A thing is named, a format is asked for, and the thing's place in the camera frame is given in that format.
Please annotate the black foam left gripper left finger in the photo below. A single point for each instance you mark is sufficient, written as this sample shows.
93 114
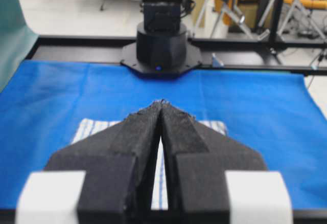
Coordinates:
104 178

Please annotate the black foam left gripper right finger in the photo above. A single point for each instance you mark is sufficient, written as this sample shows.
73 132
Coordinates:
213 178

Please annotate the white blue striped towel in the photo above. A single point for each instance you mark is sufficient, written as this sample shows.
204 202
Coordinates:
88 127

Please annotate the blue table cloth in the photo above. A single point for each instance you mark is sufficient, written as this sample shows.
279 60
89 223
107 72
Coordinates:
44 102

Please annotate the green curtain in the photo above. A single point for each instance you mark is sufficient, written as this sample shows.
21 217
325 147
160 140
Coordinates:
17 39

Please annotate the black octagonal right base plate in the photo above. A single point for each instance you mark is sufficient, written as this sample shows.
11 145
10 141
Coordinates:
161 62

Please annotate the black table frame rail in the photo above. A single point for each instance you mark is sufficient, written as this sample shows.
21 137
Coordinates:
228 54

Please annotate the orange metal frame rack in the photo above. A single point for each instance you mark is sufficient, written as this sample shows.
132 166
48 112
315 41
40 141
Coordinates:
248 20

